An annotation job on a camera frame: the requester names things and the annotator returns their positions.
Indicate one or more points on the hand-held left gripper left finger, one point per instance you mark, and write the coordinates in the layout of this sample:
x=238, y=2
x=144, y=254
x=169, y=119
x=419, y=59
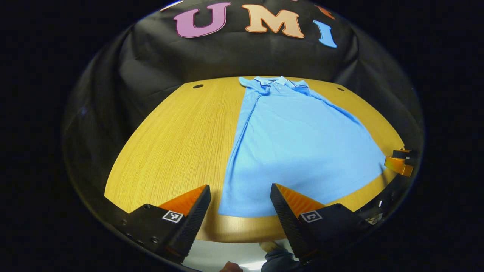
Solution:
x=194, y=221

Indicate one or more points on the light blue polo T-shirt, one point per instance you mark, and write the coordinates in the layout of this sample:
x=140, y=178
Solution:
x=298, y=151

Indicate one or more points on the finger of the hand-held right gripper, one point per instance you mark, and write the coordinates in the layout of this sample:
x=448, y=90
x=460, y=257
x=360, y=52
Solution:
x=389, y=192
x=397, y=165

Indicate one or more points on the person's leg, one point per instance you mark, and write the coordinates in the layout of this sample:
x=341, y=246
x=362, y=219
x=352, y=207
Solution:
x=281, y=260

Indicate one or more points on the black backdrop cloth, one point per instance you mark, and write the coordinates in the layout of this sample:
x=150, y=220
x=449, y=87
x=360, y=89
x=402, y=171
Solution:
x=242, y=56

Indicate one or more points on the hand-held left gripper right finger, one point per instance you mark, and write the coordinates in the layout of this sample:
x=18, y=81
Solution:
x=287, y=223

